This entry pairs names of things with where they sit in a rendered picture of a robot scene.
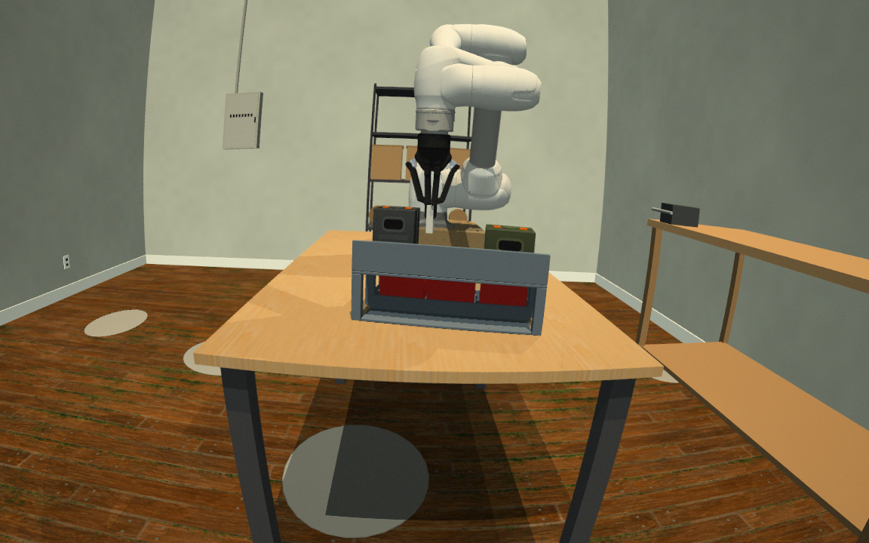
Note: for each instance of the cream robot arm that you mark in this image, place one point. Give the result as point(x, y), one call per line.
point(441, 81)

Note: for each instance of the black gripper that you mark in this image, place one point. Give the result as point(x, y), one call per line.
point(433, 154)

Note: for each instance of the olive green case with orange latches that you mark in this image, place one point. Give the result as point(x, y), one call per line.
point(502, 237)

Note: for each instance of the black tool case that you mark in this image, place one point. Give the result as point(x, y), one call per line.
point(396, 224)

